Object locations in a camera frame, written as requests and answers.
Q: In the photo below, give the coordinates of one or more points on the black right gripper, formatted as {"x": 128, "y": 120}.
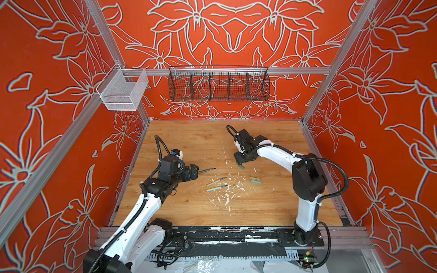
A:
{"x": 238, "y": 160}

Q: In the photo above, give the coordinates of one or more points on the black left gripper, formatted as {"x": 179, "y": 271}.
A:
{"x": 193, "y": 171}

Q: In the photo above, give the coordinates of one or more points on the green pen body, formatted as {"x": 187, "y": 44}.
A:
{"x": 206, "y": 170}

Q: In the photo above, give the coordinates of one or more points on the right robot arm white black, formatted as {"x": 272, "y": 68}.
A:
{"x": 308, "y": 182}

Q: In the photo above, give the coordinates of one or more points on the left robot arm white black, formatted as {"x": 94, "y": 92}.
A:
{"x": 139, "y": 235}

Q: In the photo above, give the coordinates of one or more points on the green pen cap on table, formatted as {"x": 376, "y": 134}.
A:
{"x": 255, "y": 181}

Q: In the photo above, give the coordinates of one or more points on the clear mesh bin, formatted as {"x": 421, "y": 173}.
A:
{"x": 123, "y": 89}

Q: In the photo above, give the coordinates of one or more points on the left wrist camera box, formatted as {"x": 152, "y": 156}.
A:
{"x": 177, "y": 153}

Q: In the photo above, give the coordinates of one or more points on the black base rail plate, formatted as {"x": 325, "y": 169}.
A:
{"x": 283, "y": 235}

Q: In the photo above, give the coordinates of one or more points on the black wire basket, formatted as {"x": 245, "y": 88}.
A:
{"x": 218, "y": 84}

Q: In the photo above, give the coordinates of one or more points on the white cable duct strip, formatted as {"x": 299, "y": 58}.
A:
{"x": 285, "y": 255}

